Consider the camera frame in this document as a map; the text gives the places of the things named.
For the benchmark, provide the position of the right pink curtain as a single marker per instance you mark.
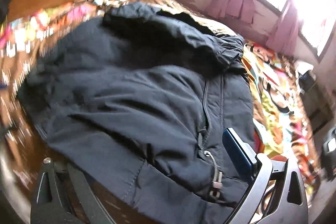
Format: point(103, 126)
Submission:
point(283, 38)

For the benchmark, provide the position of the brown colourful cartoon quilt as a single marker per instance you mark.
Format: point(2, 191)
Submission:
point(282, 128)

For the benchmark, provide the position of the cluttered side desk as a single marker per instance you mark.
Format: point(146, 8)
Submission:
point(317, 100)

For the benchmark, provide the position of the dark navy padded jacket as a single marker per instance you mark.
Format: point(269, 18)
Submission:
point(139, 99)

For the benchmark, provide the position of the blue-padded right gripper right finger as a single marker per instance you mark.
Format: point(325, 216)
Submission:
point(275, 188)

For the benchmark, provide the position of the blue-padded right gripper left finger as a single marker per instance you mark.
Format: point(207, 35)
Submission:
point(63, 195)

